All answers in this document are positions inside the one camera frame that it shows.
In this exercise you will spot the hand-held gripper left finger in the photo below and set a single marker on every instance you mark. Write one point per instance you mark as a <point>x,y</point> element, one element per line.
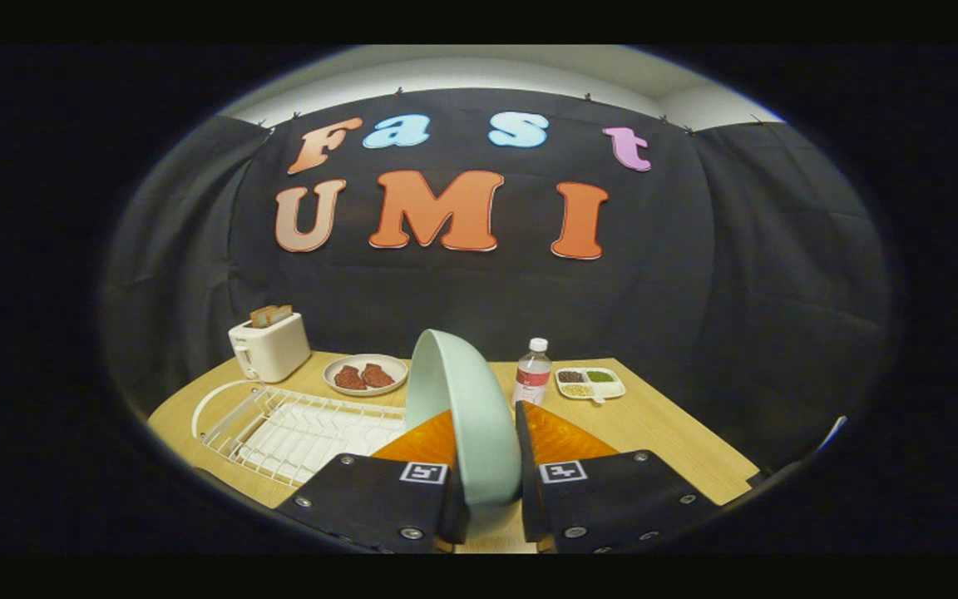
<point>379,499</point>

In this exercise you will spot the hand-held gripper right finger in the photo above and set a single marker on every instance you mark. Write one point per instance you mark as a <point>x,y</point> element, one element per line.
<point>529,491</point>

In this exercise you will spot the light green plate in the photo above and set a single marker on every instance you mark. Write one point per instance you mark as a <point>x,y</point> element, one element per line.
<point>462,399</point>

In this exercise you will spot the white plate with meat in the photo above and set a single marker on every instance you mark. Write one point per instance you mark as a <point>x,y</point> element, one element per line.
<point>400,374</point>

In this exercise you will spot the white sectioned dish with grains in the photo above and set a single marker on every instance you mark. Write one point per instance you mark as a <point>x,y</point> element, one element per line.
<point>619,387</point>

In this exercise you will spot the clear water bottle red label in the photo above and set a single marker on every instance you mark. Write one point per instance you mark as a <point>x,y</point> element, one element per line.
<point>533,374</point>

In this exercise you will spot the red meat piece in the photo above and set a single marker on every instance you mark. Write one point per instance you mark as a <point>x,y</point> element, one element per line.
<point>349,378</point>
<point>377,375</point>

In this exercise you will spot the white toaster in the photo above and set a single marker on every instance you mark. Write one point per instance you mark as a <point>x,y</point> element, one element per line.
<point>275,353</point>

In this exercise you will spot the toast slice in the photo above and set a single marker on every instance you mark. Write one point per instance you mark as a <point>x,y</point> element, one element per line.
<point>261,317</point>
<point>281,313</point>

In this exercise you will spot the black backdrop cloth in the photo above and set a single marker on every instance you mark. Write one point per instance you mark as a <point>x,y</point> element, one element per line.
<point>737,291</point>

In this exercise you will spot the white blue-edged object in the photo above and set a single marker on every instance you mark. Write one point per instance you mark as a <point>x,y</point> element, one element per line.
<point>832,433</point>

